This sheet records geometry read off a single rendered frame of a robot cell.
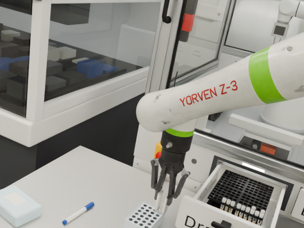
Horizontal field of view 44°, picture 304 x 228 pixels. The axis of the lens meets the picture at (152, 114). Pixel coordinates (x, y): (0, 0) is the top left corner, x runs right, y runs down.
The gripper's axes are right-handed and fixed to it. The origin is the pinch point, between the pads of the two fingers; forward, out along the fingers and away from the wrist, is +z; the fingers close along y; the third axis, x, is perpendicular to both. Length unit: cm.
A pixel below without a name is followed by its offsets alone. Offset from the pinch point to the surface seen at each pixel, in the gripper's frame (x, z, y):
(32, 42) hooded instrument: 2, -37, -61
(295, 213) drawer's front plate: 26.9, 0.1, 39.1
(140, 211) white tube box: -3.2, 4.6, -5.5
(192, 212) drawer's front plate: -6.1, -5.5, 11.8
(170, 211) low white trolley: 8.0, 7.6, 0.9
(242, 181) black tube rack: 22.1, -6.4, 19.4
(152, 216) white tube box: -3.6, 4.1, -1.1
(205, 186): 10.1, -5.7, 10.1
